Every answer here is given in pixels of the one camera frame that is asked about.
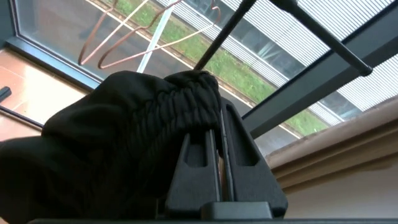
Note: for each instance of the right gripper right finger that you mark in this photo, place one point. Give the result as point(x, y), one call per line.
point(255, 186)

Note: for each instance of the black shorts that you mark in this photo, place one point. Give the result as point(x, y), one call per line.
point(93, 140)

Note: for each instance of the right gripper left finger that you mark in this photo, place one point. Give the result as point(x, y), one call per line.
point(192, 186)

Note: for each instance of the beige curtain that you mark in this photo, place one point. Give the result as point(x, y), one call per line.
point(342, 140)

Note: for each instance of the black clothes rack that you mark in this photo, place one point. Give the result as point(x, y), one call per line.
point(326, 35)

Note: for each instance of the window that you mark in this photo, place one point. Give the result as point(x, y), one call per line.
point(280, 56)

